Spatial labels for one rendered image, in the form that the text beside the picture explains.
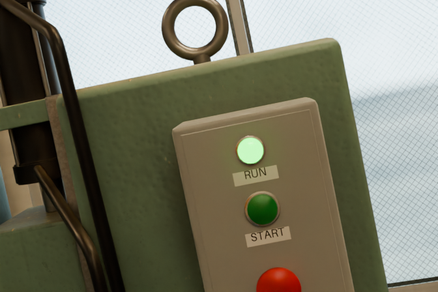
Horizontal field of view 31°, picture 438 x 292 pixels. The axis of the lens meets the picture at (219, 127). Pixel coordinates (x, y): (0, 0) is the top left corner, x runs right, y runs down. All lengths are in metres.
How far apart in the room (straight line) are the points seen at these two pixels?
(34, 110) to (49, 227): 0.10
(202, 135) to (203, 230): 0.06
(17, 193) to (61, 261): 1.54
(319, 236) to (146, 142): 0.15
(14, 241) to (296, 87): 0.26
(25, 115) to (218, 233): 0.23
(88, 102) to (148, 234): 0.11
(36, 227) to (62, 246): 0.03
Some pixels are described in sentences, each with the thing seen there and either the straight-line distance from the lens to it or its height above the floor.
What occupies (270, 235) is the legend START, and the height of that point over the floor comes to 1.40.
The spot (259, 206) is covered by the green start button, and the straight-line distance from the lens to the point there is 0.52.
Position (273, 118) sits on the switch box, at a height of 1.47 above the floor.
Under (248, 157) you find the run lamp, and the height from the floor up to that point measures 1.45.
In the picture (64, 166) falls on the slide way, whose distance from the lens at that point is 0.64.
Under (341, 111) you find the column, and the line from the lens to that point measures 0.59.
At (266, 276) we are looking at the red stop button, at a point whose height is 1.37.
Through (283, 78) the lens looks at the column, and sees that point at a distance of 0.59.
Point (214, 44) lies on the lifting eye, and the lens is 0.69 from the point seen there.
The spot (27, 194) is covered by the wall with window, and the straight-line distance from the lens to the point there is 2.18.
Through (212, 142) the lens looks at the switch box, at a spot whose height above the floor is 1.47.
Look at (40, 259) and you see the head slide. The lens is 0.67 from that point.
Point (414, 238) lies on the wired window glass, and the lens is 2.09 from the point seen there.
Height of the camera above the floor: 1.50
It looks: 3 degrees down
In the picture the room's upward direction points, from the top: 12 degrees counter-clockwise
